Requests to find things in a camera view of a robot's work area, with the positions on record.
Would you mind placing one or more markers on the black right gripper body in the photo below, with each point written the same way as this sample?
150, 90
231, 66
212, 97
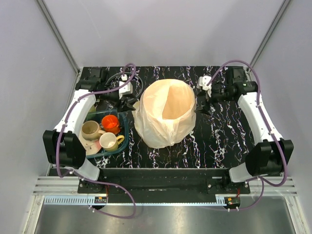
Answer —
216, 97

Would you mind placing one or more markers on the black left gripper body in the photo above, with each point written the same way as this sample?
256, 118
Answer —
111, 96

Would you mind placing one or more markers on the detached white trash bag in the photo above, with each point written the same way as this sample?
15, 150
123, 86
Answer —
165, 113

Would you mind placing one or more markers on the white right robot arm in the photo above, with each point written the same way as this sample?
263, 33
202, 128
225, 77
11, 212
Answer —
271, 152

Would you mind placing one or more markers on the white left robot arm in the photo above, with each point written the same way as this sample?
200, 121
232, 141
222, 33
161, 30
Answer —
62, 145

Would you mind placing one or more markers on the light green mug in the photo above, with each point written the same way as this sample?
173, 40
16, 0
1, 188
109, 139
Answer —
92, 109

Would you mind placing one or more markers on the orange black mug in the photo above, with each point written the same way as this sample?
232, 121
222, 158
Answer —
110, 123

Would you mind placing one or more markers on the yellow white mug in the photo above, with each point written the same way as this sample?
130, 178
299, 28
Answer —
110, 142

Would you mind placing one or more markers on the beige ceramic cup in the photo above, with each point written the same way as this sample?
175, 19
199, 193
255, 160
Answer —
91, 130

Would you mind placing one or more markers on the cream pink floral plate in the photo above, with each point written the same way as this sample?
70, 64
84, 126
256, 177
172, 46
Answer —
91, 147

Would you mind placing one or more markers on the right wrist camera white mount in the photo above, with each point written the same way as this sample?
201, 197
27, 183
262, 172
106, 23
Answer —
204, 85

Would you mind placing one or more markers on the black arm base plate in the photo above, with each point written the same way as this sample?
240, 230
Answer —
208, 181

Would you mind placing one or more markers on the aluminium front rail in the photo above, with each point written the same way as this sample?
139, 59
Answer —
71, 191

